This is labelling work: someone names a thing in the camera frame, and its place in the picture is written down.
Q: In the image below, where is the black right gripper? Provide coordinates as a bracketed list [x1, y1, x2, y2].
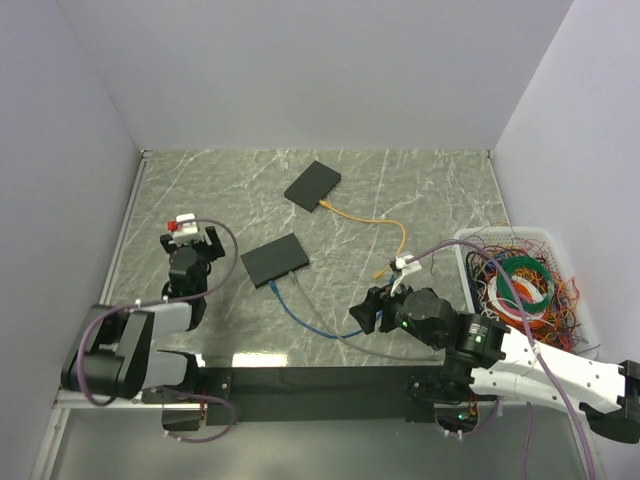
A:
[347, 273, 443, 349]

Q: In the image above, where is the blue ethernet cable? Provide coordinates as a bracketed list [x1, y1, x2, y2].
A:
[268, 280, 366, 341]

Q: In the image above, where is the grey ethernet cable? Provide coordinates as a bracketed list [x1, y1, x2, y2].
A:
[288, 272, 441, 362]

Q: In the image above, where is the yellow ethernet cable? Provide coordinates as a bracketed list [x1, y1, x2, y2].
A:
[319, 198, 407, 280]

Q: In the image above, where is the black network switch box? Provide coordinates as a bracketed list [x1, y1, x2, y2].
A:
[284, 161, 341, 213]

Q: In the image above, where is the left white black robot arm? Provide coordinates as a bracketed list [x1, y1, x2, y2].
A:
[81, 223, 225, 402]

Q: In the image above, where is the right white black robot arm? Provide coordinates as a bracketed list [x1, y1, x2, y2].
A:
[349, 287, 639, 444]

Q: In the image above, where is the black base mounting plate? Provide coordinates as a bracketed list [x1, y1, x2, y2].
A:
[159, 364, 501, 434]

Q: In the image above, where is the white plastic basket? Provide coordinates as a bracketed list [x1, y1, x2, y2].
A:
[454, 226, 600, 360]

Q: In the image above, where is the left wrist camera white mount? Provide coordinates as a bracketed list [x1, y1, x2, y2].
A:
[167, 213, 204, 246]

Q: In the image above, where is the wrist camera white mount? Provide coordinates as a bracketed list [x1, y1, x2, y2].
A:
[389, 254, 422, 296]
[167, 213, 204, 246]

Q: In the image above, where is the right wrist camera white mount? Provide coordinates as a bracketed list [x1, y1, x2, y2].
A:
[389, 254, 422, 296]

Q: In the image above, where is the aluminium rail on table edge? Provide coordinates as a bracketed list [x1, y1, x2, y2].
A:
[99, 149, 152, 304]

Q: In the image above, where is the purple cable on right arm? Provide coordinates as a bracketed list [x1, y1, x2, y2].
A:
[399, 239, 599, 480]

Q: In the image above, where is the tangle of coloured wires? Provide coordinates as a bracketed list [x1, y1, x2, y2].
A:
[429, 222, 604, 354]

